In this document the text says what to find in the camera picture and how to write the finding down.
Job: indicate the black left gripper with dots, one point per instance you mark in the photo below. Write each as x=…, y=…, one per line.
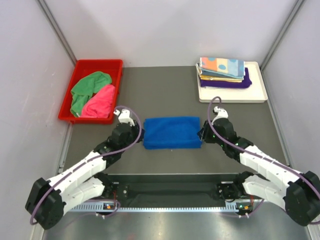
x=136, y=129

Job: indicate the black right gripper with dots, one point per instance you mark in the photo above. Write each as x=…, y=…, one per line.
x=203, y=134

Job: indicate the royal blue towel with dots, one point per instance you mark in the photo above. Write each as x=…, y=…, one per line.
x=179, y=132

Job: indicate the yellow and blue cartoon towel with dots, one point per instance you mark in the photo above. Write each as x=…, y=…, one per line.
x=216, y=77

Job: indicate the light blue patterned towel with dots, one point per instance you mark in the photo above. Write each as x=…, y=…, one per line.
x=221, y=67

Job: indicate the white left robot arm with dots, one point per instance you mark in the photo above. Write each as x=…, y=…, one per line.
x=50, y=199

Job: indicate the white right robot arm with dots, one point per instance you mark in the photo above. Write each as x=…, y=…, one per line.
x=297, y=193

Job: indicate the pink towel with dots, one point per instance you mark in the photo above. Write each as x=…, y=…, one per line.
x=100, y=105

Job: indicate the white plastic tray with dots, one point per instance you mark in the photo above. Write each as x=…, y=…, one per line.
x=255, y=93

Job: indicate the purple folded towel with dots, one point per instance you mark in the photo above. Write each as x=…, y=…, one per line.
x=244, y=84

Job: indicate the cream folded towel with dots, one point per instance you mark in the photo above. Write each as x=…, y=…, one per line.
x=223, y=80

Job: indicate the green towel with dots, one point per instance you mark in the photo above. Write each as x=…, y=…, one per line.
x=86, y=88

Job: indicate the red plastic bin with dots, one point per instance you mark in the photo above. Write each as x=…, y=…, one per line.
x=84, y=67

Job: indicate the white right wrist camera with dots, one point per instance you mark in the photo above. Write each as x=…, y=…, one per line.
x=220, y=113

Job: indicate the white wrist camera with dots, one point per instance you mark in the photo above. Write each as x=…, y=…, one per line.
x=124, y=116
x=220, y=113

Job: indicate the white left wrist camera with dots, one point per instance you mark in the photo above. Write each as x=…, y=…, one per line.
x=124, y=116

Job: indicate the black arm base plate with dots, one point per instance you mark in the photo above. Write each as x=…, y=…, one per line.
x=173, y=190

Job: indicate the grey slotted cable duct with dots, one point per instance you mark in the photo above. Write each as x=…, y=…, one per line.
x=109, y=207

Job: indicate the right aluminium frame post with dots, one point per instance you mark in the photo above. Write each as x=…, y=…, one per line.
x=293, y=13

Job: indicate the aluminium frame post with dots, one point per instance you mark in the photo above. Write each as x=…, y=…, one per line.
x=293, y=13
x=44, y=7

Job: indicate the left aluminium frame post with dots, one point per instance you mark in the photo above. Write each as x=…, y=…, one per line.
x=44, y=7

